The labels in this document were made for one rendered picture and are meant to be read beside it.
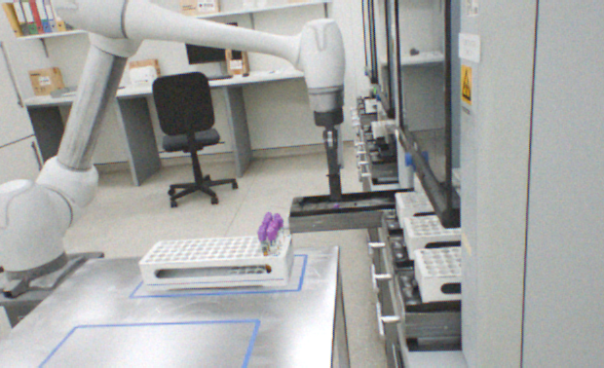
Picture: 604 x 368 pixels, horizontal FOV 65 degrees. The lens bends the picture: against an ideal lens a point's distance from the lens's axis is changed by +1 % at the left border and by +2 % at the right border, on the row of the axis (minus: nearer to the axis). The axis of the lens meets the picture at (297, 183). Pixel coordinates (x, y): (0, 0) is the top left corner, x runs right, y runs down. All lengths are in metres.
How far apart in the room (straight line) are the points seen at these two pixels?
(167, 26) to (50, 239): 0.66
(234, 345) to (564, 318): 0.48
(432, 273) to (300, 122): 4.06
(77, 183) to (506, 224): 1.22
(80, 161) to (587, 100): 1.29
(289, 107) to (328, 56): 3.70
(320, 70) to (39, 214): 0.83
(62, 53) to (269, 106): 2.15
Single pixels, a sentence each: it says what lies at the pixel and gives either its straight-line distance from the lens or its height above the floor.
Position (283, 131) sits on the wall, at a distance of 4.88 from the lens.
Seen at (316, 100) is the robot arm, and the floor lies 1.11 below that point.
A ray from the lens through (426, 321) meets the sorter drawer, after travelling 0.86.
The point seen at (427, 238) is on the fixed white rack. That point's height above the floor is 0.86.
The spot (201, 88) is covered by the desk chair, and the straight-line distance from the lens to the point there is 3.65.
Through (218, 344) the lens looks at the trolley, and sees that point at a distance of 0.81.
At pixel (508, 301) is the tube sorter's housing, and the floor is 0.91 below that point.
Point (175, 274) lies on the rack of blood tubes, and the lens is 1.04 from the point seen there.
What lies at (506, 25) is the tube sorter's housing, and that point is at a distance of 0.60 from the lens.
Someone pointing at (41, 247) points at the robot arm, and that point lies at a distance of 1.44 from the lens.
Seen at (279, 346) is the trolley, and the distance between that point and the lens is 0.78.
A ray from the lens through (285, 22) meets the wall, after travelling 4.74.
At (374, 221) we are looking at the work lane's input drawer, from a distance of 1.26.
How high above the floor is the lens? 1.29
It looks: 19 degrees down
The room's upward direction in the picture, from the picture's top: 7 degrees counter-clockwise
